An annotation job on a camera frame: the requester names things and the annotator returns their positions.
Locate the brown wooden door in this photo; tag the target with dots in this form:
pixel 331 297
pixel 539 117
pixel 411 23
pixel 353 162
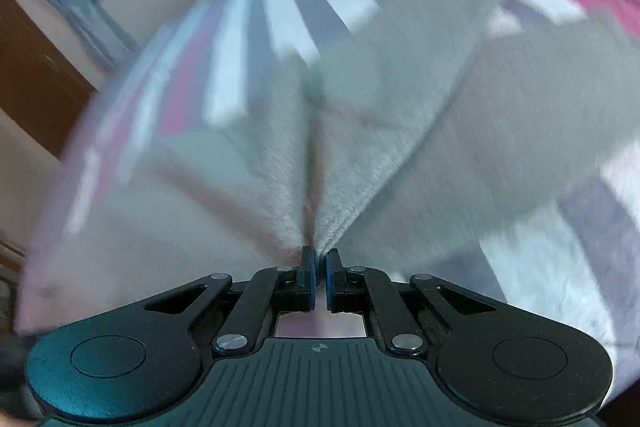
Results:
pixel 35 72

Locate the grey pants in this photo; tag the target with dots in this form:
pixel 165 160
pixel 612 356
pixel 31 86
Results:
pixel 380 132

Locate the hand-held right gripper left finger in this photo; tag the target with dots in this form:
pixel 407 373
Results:
pixel 309 282

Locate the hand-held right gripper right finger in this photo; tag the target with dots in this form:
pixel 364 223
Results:
pixel 331 282

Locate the striped bed sheet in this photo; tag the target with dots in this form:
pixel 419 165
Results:
pixel 550 267

